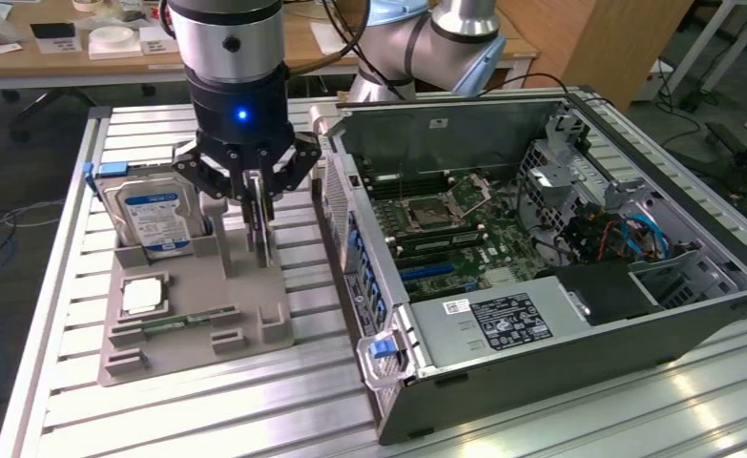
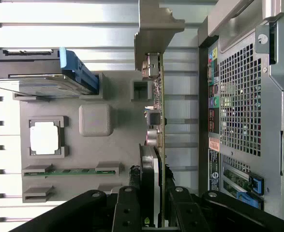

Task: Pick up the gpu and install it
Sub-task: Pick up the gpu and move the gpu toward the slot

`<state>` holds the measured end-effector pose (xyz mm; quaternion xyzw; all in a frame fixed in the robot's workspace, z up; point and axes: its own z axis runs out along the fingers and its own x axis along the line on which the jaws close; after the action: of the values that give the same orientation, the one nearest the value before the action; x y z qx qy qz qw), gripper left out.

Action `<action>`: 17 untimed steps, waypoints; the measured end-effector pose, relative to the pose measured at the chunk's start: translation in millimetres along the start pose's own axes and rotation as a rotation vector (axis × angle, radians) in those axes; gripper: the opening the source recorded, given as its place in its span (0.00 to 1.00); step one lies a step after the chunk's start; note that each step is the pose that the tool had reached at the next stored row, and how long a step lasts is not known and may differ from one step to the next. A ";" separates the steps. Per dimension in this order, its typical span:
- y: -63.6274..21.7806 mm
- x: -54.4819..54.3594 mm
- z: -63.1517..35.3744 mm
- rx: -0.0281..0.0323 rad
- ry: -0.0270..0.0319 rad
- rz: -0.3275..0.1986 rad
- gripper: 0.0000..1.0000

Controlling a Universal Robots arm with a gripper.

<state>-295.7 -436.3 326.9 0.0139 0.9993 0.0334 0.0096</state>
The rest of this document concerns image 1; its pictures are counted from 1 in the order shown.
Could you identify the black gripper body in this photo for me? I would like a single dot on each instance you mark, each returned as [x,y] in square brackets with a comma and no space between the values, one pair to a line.
[239,119]

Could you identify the green graphics card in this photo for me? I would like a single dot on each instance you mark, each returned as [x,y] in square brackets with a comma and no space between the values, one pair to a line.
[262,248]

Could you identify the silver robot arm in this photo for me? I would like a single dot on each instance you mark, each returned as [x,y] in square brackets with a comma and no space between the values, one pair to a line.
[227,38]

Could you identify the hard disk with blue caddy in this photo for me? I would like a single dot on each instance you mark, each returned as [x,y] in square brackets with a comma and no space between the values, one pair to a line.
[150,214]

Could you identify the black RAM slot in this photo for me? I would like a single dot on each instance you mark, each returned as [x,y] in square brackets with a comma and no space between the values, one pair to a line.
[405,178]
[411,191]

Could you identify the white labelled box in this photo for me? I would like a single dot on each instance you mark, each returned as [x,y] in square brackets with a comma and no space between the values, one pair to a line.
[155,43]

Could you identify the white paper stack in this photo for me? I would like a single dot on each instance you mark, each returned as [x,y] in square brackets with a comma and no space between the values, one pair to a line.
[325,43]

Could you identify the CPU socket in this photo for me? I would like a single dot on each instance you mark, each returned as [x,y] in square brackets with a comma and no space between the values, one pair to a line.
[427,212]

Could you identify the white box with bowl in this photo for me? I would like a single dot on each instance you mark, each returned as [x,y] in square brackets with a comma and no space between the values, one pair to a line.
[115,40]

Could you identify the grey parts rack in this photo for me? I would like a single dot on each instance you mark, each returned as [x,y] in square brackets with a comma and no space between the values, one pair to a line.
[221,296]

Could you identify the silver CPU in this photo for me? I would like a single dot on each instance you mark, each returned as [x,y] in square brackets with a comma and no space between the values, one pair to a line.
[140,296]

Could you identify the metal socket cover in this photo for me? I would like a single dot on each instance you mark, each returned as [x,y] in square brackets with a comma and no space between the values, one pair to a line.
[471,191]

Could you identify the black RAM stick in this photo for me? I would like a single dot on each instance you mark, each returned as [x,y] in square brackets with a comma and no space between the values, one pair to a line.
[443,243]

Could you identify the blue expansion slot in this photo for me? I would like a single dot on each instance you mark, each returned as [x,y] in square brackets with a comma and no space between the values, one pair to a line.
[427,271]

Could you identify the green RAM stick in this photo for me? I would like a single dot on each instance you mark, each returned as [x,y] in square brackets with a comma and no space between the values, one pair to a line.
[182,320]

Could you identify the white box with black lid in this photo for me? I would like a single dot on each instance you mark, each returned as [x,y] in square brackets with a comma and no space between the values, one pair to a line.
[55,40]

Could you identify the white tape roll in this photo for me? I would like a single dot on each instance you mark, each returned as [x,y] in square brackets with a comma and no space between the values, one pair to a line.
[84,5]

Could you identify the green motherboard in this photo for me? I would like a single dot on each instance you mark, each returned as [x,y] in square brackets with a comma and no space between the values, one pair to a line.
[494,238]

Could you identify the wooden desk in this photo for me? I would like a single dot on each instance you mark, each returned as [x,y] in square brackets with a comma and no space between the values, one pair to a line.
[30,67]

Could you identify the tall silver disk bay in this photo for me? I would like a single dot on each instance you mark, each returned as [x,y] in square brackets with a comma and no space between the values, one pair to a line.
[551,181]

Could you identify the blue case latch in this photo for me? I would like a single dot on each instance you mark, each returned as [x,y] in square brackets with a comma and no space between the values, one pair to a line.
[382,347]

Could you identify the grey power supply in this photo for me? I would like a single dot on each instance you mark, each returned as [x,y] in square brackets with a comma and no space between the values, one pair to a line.
[437,334]

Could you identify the wooden cabinet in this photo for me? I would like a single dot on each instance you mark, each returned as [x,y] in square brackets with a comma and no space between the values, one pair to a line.
[602,47]

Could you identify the dark grey PC case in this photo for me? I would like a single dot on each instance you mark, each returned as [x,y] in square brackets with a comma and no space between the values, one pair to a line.
[538,381]

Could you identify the low silver disk bay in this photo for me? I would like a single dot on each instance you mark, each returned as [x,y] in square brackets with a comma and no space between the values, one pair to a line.
[685,267]

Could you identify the white table frame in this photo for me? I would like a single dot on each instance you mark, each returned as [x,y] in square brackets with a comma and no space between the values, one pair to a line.
[720,28]

